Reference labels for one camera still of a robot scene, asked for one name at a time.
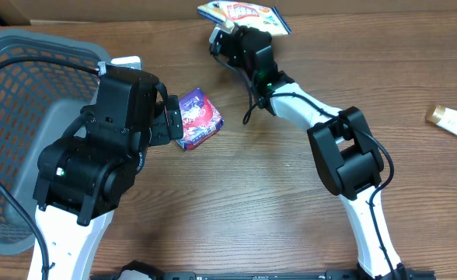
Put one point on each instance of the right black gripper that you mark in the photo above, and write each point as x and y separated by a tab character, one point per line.
231	60

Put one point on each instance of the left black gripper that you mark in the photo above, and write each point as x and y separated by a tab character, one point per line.
167	125

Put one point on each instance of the red purple pad pack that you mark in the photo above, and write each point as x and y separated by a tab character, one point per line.
200	119

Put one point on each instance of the yellow snack bag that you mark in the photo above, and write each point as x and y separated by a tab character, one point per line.
231	14

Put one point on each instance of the white tube gold cap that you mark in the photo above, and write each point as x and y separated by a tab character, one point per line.
443	117

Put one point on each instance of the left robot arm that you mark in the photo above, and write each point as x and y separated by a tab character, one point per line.
83	174

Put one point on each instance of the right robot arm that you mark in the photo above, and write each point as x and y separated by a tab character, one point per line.
348	159

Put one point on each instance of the grey plastic basket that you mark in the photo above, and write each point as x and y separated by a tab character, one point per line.
37	102

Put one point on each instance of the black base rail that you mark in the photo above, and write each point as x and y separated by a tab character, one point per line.
138	270

